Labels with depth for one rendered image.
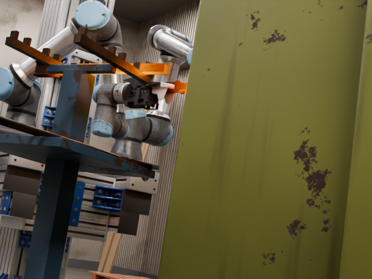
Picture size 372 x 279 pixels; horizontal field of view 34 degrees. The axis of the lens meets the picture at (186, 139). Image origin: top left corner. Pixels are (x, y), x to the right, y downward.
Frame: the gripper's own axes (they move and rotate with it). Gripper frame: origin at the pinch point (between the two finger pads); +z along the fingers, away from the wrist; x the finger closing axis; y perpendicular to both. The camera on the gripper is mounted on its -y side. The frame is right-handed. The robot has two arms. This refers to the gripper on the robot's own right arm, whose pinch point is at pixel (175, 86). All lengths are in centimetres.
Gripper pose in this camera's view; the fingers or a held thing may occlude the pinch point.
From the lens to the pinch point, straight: 205.4
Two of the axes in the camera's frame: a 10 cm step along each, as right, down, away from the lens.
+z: 8.1, 0.3, -5.9
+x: -5.7, -2.3, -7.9
